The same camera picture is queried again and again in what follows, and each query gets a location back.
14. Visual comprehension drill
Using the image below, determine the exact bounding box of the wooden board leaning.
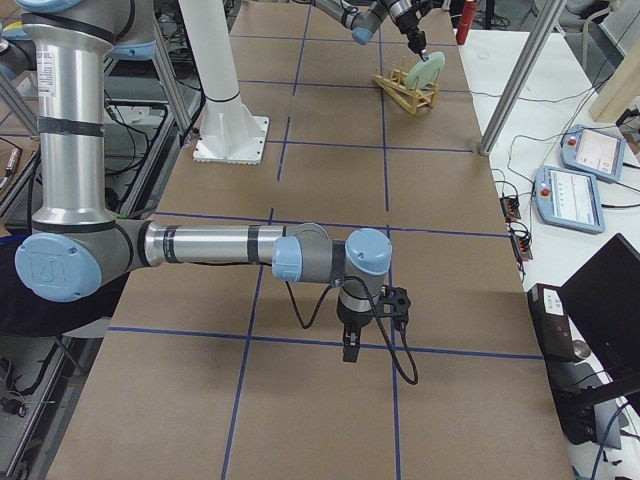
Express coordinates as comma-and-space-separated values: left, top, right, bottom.
589, 40, 640, 123

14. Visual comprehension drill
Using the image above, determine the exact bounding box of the pale green plate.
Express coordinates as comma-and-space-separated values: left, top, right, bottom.
404, 51, 446, 90

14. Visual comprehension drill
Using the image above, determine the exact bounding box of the red cylinder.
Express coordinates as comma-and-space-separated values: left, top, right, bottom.
456, 0, 477, 46

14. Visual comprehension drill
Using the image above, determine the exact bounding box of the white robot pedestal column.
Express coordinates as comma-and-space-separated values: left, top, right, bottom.
179, 0, 269, 165

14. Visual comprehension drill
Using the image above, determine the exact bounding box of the far teach pendant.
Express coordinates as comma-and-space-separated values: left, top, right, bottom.
561, 124, 627, 183

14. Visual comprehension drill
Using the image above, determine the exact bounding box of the teach pendant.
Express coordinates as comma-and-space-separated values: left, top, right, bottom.
534, 165, 606, 234
561, 124, 627, 183

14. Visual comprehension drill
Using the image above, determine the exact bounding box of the wooden dish rack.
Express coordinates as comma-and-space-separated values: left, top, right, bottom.
372, 68, 440, 115

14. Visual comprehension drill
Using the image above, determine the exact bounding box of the black camera cable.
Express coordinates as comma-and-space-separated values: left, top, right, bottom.
285, 275, 420, 386

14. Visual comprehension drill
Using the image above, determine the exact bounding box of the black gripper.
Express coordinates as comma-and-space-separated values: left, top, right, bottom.
337, 275, 381, 362
397, 11, 429, 61

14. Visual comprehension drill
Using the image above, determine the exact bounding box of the aluminium frame post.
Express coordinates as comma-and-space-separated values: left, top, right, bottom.
479, 0, 566, 156

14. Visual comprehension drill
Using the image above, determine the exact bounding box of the near teach pendant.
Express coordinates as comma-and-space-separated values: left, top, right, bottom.
534, 165, 606, 234

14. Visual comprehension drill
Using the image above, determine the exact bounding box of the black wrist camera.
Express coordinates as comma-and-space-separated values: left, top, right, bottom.
376, 285, 411, 333

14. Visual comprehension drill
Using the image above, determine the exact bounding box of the black monitor on stand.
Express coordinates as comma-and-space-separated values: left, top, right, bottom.
559, 233, 639, 378

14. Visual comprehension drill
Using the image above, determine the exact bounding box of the black box with label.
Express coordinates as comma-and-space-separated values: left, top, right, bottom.
527, 283, 579, 362

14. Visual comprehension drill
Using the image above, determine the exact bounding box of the far orange connector block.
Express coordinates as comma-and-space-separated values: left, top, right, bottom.
498, 180, 521, 222

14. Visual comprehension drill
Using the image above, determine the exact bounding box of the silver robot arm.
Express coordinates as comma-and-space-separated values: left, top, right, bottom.
309, 0, 433, 61
15, 1, 392, 362

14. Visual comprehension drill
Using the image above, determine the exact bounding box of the orange connector block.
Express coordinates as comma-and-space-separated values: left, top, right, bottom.
507, 221, 533, 261
498, 180, 521, 222

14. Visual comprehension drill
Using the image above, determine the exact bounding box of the near orange connector block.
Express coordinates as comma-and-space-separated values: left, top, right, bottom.
507, 221, 533, 261

